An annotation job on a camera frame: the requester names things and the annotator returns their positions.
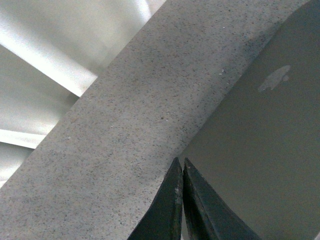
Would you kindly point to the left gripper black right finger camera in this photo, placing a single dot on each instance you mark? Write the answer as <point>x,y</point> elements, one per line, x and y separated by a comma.
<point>207,216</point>

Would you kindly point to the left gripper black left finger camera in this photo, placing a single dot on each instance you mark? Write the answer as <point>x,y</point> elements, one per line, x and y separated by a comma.
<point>163,219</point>

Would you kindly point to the grey laptop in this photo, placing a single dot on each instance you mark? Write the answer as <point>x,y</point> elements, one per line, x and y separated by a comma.
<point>260,149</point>

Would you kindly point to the white curtain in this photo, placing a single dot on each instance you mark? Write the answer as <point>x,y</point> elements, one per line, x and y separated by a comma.
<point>51,51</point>

